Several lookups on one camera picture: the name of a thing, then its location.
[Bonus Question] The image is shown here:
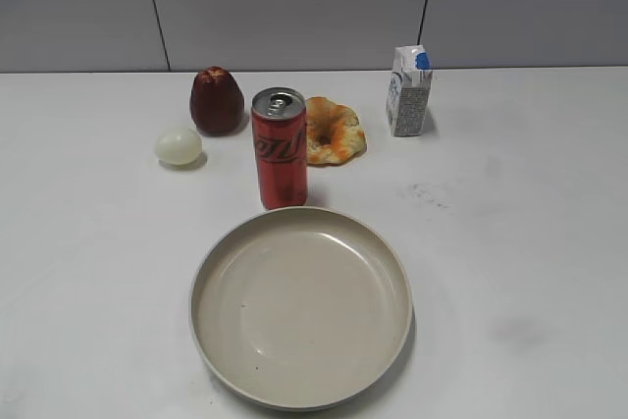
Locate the red cola can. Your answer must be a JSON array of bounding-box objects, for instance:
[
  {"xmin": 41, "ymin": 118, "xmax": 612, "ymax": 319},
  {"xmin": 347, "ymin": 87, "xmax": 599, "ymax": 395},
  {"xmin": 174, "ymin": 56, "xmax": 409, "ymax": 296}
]
[{"xmin": 251, "ymin": 87, "xmax": 308, "ymax": 209}]

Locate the beige round plate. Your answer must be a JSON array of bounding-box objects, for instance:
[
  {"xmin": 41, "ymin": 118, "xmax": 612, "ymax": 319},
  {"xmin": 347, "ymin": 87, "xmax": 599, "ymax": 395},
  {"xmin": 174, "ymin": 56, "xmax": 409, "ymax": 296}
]
[{"xmin": 189, "ymin": 207, "xmax": 414, "ymax": 410}]

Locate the brown white bagel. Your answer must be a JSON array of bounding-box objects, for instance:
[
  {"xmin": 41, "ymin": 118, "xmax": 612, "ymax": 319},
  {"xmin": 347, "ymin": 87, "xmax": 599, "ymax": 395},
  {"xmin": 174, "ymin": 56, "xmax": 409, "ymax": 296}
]
[{"xmin": 306, "ymin": 96, "xmax": 367, "ymax": 166}]

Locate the dark red wax apple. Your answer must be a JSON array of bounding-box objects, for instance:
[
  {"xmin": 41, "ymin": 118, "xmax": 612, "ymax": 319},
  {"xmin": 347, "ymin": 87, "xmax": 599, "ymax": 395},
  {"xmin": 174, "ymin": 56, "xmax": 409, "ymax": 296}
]
[{"xmin": 189, "ymin": 67, "xmax": 244, "ymax": 135}]

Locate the white blue milk carton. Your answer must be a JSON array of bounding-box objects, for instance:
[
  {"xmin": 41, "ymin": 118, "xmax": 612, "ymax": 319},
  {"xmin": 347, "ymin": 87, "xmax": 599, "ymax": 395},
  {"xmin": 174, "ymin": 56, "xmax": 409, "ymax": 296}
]
[{"xmin": 386, "ymin": 45, "xmax": 433, "ymax": 137}]

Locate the white egg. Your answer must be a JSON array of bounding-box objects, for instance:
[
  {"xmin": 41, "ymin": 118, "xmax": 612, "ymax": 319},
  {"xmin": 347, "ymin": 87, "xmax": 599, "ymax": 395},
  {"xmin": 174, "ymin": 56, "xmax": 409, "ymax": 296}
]
[{"xmin": 154, "ymin": 128, "xmax": 202, "ymax": 166}]

